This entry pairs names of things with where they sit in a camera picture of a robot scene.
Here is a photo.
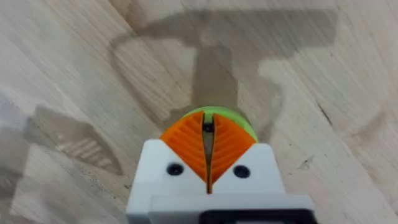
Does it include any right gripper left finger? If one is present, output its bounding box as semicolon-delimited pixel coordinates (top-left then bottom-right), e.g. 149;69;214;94
125;111;210;224

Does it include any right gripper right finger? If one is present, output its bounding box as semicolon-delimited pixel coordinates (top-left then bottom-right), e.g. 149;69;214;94
208;113;287;196

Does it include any green disc with holes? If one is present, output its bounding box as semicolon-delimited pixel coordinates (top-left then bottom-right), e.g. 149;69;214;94
182;106;259;143

